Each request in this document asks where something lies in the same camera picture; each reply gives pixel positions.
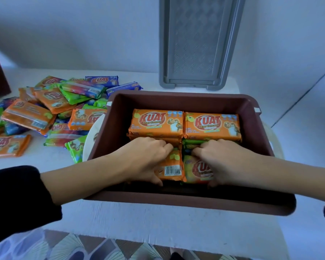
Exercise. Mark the person's left thumb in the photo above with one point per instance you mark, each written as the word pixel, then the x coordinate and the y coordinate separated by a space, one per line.
pixel 155 181

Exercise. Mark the person's left forearm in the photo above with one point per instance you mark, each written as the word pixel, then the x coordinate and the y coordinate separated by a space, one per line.
pixel 81 178

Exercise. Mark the orange barcode snack packet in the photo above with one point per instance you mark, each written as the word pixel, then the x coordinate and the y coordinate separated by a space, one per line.
pixel 173 169

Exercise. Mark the person's right thumb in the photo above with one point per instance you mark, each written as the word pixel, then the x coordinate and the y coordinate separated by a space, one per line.
pixel 213 183

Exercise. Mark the maroon plastic bin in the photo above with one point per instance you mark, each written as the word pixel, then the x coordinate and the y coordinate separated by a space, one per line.
pixel 195 101

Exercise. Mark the person's left hand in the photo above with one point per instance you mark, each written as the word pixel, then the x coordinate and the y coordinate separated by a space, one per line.
pixel 140 159

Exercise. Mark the grey plastic bin lid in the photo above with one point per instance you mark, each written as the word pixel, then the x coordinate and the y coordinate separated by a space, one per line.
pixel 197 43

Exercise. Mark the green snack packet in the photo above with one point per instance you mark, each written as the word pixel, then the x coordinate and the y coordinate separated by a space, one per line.
pixel 193 143

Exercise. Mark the pile of colourful snack packets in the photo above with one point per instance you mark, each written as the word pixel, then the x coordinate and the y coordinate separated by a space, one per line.
pixel 51 100

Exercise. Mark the person's right forearm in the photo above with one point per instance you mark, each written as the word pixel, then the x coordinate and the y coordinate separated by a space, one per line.
pixel 295 177

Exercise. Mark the person's patterned clothing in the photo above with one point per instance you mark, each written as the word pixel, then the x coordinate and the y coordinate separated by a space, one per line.
pixel 13 246

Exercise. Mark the yellow orange snack packet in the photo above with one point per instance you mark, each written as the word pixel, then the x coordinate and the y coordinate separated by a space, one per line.
pixel 199 170

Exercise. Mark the person's right hand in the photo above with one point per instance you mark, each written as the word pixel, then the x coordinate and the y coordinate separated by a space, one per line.
pixel 227 162

